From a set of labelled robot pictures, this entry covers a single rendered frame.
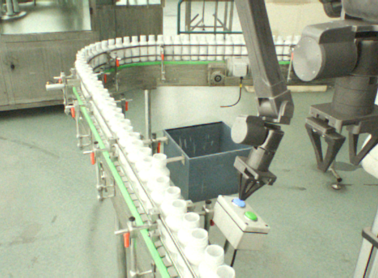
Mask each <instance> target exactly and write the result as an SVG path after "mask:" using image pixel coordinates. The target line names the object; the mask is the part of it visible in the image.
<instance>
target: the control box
mask: <svg viewBox="0 0 378 278"><path fill-rule="evenodd" d="M235 198H236V197H231V196H221V195H219V197H218V199H217V202H216V203H215V206H214V208H213V219H212V220H213V222H214V223H215V224H216V225H217V227H218V228H219V229H220V231H221V232H222V233H223V235H224V236H225V237H226V241H225V244H224V247H223V250H224V255H225V254H226V252H227V251H228V248H229V246H230V244H231V245H232V246H233V248H234V254H233V257H232V262H231V265H230V267H231V268H232V267H233V265H234V261H235V258H236V252H237V250H250V251H259V250H260V249H261V247H262V245H263V243H264V241H265V239H266V237H267V235H268V233H269V231H270V227H269V226H268V225H267V224H266V223H265V222H264V221H263V220H262V219H261V217H260V216H259V215H258V214H257V213H256V212H255V211H254V210H253V209H252V208H251V207H250V206H249V204H248V203H247V202H246V201H243V202H244V203H245V205H244V206H239V205H237V204H235V203H234V202H233V200H234V199H235ZM237 199H239V198H237ZM247 211H250V212H252V213H254V214H255V215H256V216H257V220H253V219H250V218H248V217H247V216H246V215H245V213H246V212H247Z"/></svg>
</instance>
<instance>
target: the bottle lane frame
mask: <svg viewBox="0 0 378 278"><path fill-rule="evenodd" d="M74 96H75V98H76V99H77V101H78V105H81V104H83V103H82V101H81V99H80V97H79V95H78V93H77V92H76V91H74ZM86 112H87V111H86V109H85V107H82V108H79V111H78V113H79V119H80V129H81V131H82V134H83V135H84V136H85V135H88V134H89V131H88V130H89V128H90V130H91V136H88V137H84V138H85V140H86V142H87V144H88V143H89V139H90V137H91V143H92V144H90V145H88V147H89V150H92V149H93V143H94V142H98V143H99V148H105V146H104V144H103V142H102V140H101V137H100V136H99V133H98V132H97V130H96V128H95V126H94V124H93V122H92V120H91V119H90V117H89V116H88V115H87V113H86ZM99 158H100V165H101V166H102V169H103V170H104V175H105V182H106V185H111V184H112V180H111V179H112V176H113V177H114V186H111V187H107V188H106V190H107V192H108V194H109V196H110V195H112V194H113V193H112V189H113V187H114V188H115V196H113V197H110V199H111V201H112V203H113V206H114V209H115V211H116V213H117V215H118V218H119V220H120V223H121V225H122V227H123V229H127V223H128V222H129V217H135V218H136V220H135V221H136V226H141V225H144V223H146V222H143V221H142V219H141V217H140V216H141V215H139V213H138V211H137V208H136V207H135V205H134V203H133V202H134V201H132V199H131V197H130V194H129V193H128V191H127V189H128V188H126V187H125V185H124V183H125V182H123V181H122V179H121V177H120V175H119V173H118V171H117V170H116V166H114V163H113V162H112V161H111V160H110V159H109V154H108V152H107V151H103V152H101V156H100V157H99ZM148 234H149V230H147V229H145V230H141V231H138V237H137V238H136V251H137V262H138V265H139V266H140V270H141V272H142V273H143V272H144V271H148V270H151V260H152V259H153V261H154V263H155V272H154V276H155V278H176V277H171V276H170V274H169V272H168V268H169V267H171V266H165V263H164V262H163V257H165V256H161V255H160V254H159V252H158V250H157V248H159V247H156V246H155V244H154V242H153V243H152V241H151V239H150V237H148ZM151 273H152V272H151ZM151 273H148V274H147V275H143V276H144V278H151Z"/></svg>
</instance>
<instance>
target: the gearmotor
mask: <svg viewBox="0 0 378 278"><path fill-rule="evenodd" d="M229 76H230V77H240V79H241V80H240V97H239V99H238V101H237V103H238V102H239V100H240V98H241V90H242V80H243V77H248V76H253V73H252V69H251V64H250V61H249V58H248V57H228V58H226V59H225V62H210V63H208V73H207V83H208V86H209V87H215V86H226V79H227V77H229ZM237 103H235V104H233V105H230V106H220V107H221V108H224V107H231V106H234V105H236V104H237Z"/></svg>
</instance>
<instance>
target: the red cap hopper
mask: <svg viewBox="0 0 378 278"><path fill-rule="evenodd" d="M233 8H234V1H230V10H229V20H228V27H227V9H228V1H225V6H224V16H223V22H222V21H221V20H220V19H219V18H218V17H217V21H218V22H219V23H220V24H221V25H217V27H222V28H223V30H222V31H232V17H233ZM198 15H199V13H197V14H196V15H195V16H194V17H193V18H192V19H191V1H185V25H184V31H193V30H194V29H195V28H205V27H213V25H203V26H198V25H199V24H200V22H201V21H202V20H203V19H202V18H201V19H200V20H199V21H198V22H197V24H196V25H191V23H192V22H193V20H194V19H195V18H196V17H197V16H198ZM190 28H192V29H191V30H190Z"/></svg>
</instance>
